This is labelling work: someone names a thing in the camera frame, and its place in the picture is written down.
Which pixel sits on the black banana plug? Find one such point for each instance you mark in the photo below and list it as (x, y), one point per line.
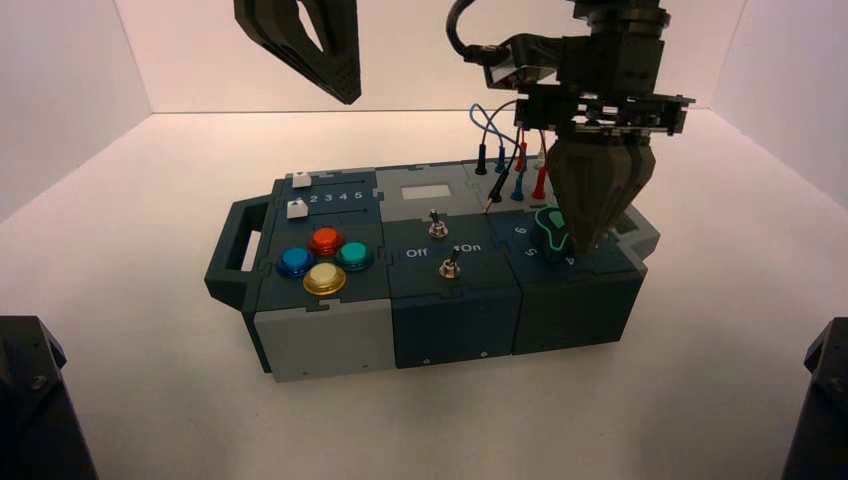
(480, 164)

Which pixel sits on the green-rimmed pointer knob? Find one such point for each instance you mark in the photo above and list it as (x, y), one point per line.
(553, 230)

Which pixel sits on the teal round push button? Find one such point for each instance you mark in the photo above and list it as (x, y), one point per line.
(354, 255)

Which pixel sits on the dark teal grey control box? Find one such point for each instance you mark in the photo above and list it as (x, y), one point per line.
(331, 338)

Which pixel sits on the blue round push button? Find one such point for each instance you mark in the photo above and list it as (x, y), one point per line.
(295, 262)

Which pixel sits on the yellow round push button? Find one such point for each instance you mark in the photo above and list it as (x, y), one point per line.
(324, 279)

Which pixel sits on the metal toggle switch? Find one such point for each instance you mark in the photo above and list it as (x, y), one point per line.
(435, 227)
(450, 267)

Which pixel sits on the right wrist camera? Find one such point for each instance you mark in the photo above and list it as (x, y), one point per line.
(523, 66)

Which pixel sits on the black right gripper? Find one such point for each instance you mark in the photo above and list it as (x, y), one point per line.
(613, 66)

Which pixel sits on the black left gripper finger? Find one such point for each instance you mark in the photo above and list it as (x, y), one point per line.
(255, 23)
(341, 53)

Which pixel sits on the grey display window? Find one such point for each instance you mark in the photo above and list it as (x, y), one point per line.
(426, 193)

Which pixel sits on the red round push button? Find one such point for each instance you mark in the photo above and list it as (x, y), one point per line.
(325, 241)

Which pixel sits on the white slider block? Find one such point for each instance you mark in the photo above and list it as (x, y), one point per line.
(297, 209)
(301, 179)

